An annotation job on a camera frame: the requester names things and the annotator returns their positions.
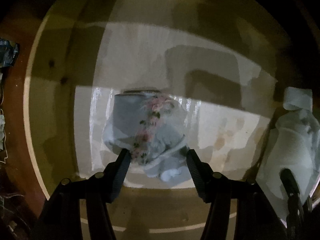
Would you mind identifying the dark blue snack packet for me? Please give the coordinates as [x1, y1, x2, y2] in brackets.
[0, 38, 20, 68]

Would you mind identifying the blue floral underwear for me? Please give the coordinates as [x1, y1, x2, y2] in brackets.
[102, 90, 191, 187]

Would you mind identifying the wooden drawer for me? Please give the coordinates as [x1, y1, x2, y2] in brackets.
[23, 0, 320, 233]

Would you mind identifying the white pale blue underwear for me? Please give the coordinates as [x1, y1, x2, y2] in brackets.
[257, 87, 319, 221]

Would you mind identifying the white floral cloth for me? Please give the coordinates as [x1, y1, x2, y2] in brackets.
[0, 109, 8, 164]

